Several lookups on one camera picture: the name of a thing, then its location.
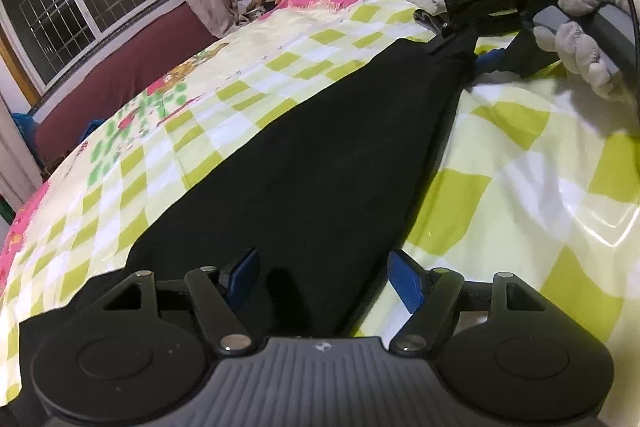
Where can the checked printed bed sheet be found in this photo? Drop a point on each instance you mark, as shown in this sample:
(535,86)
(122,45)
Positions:
(525,207)

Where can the blue plastic bag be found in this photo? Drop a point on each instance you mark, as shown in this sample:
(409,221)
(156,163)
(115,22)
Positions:
(24,124)

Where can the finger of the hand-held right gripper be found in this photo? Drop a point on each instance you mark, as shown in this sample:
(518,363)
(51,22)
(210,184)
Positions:
(452,43)
(492,59)

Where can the person's right hand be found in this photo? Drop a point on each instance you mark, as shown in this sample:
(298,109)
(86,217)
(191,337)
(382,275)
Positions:
(575,47)

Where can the black pants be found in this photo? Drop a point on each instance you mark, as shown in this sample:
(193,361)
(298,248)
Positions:
(325,157)

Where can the small blue cloth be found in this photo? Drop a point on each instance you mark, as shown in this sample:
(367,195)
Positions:
(96,128)

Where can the maroon window bench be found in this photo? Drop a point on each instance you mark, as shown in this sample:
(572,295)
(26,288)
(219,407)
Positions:
(125,67)

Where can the folded dark clothes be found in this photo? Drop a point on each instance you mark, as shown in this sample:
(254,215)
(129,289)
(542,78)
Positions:
(430,19)

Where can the pile of clutter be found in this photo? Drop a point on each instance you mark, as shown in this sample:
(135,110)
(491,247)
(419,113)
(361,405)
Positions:
(257,2)

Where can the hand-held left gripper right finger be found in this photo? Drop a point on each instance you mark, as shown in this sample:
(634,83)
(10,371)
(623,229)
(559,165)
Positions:
(407,282)

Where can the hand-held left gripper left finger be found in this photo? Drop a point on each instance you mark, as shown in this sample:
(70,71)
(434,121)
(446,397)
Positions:
(244,274)

